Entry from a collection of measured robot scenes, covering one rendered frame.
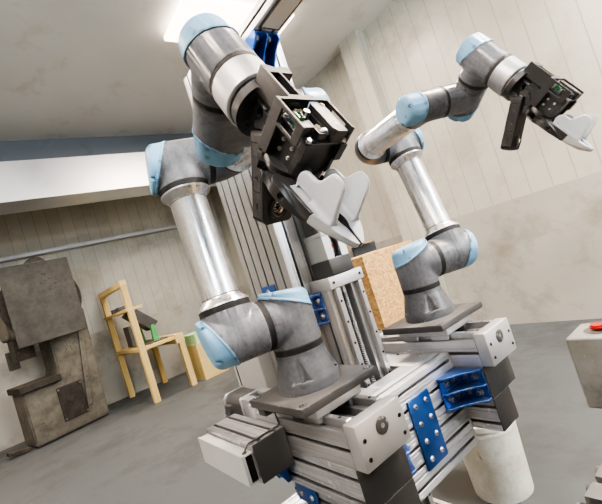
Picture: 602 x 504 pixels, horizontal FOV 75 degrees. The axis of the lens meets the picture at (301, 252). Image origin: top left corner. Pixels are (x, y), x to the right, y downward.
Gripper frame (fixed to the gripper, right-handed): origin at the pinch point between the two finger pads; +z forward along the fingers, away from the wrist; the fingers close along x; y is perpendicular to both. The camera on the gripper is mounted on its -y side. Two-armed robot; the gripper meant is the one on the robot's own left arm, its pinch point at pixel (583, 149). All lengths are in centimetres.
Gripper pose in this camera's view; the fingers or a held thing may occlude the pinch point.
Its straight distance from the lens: 99.3
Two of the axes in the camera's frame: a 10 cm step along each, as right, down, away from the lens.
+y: 3.4, -6.3, -7.0
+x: 7.8, -2.3, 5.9
